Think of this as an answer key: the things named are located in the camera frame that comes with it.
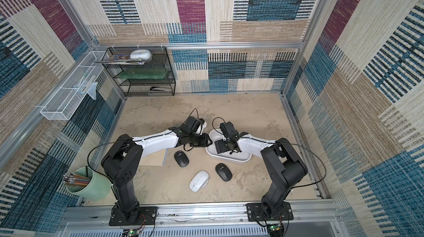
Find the white round device on shelf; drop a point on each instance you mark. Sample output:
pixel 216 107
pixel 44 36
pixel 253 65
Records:
pixel 141 55

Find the small black mouse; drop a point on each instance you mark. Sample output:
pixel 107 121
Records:
pixel 224 172

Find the white wireless mouse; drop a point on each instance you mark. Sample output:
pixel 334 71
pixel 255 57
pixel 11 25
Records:
pixel 200 180

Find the black item on bottom shelf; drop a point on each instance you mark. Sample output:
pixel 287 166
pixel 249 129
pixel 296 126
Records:
pixel 160 89

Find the green board on shelf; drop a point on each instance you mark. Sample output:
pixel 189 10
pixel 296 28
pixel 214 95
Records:
pixel 142 74

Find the black mesh shelf rack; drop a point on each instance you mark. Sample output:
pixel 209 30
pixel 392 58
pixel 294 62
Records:
pixel 141 87

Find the white wire wall basket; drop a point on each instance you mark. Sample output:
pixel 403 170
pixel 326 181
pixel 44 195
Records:
pixel 81 82

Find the cream booklet with blue edge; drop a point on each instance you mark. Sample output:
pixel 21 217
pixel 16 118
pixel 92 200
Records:
pixel 157 158

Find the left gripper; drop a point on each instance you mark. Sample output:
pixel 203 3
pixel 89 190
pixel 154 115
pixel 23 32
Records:
pixel 205 142

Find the white plastic storage box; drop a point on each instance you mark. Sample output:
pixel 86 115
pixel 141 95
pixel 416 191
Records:
pixel 237 158

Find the bundle of coloured pencils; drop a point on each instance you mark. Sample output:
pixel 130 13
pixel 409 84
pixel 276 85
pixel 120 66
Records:
pixel 73 179

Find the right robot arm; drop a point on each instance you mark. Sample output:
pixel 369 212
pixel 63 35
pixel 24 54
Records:
pixel 284 165

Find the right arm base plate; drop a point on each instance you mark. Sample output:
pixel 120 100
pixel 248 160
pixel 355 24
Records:
pixel 255 213

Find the green pencil cup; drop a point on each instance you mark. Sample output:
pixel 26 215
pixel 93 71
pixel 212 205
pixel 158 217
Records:
pixel 96 190

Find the black wireless mouse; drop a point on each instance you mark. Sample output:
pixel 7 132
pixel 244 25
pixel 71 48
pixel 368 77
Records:
pixel 181 158

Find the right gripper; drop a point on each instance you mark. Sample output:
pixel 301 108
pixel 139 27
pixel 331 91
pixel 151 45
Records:
pixel 227 143

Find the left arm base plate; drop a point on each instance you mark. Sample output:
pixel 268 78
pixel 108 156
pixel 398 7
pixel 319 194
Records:
pixel 145 216

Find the grey speckled mouse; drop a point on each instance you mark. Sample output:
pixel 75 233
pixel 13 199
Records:
pixel 201 128

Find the magazine on shelf top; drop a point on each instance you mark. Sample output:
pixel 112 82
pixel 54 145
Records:
pixel 125 60

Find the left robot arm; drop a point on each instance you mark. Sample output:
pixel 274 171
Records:
pixel 121 162

